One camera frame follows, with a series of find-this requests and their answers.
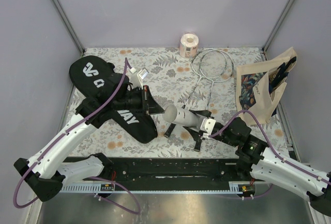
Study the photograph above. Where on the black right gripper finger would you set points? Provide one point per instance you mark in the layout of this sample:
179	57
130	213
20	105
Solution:
197	135
204	113

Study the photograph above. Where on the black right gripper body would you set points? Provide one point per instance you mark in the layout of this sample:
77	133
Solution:
214	133

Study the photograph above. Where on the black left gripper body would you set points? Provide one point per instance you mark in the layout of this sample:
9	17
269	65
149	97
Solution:
145	100

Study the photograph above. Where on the white shuttlecock tube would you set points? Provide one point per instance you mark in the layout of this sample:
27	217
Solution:
180	116

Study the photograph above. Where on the badminton racket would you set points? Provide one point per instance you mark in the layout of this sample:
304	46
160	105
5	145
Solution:
191	94
209	87

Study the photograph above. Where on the black racket bag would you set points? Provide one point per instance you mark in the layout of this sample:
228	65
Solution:
129	123

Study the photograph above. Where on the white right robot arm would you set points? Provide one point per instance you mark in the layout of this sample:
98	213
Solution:
259	160

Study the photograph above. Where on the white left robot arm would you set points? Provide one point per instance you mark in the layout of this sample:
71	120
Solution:
45	172

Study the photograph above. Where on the floral table mat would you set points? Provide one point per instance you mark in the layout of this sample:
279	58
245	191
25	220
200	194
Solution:
171	81

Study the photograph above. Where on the beige tote bag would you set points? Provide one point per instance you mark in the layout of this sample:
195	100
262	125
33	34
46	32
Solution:
260	86

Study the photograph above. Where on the pink toilet paper roll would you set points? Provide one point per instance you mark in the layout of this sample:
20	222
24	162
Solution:
188	45

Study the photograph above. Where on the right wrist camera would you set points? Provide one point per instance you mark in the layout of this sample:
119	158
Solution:
206	125

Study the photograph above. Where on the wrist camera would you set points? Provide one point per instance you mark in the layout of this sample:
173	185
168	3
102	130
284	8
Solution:
206	125
137	76

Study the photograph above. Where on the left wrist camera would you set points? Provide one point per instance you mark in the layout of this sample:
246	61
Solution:
137	76

